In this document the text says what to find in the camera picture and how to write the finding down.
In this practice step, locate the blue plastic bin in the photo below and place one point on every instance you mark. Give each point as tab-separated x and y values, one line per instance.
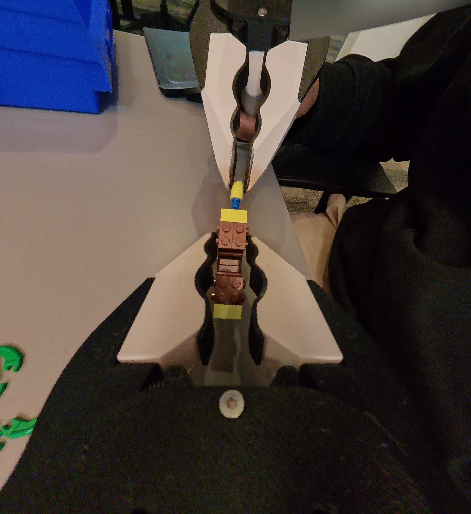
38	60

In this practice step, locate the black smartphone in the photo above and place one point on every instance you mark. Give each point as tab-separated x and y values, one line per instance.
171	60

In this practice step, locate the scattered green leaf pieces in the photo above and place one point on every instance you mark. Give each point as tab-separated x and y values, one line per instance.
10	355

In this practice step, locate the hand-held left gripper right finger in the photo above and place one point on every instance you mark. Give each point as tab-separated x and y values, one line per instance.
299	317

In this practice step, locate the small lime green brick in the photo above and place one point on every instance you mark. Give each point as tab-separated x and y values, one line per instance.
233	216
226	311

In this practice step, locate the brown brick assembly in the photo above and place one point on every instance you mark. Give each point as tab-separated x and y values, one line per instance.
229	265

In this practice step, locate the black mesh office chair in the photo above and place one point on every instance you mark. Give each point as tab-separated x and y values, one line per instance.
340	176

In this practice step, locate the person's leg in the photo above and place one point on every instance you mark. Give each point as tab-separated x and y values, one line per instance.
315	245

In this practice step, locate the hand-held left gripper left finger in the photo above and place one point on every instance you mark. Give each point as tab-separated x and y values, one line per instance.
163	317

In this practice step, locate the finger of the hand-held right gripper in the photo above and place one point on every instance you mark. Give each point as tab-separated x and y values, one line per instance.
283	92
219	100

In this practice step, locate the person's right hand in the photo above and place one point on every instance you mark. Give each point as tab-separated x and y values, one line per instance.
247	126

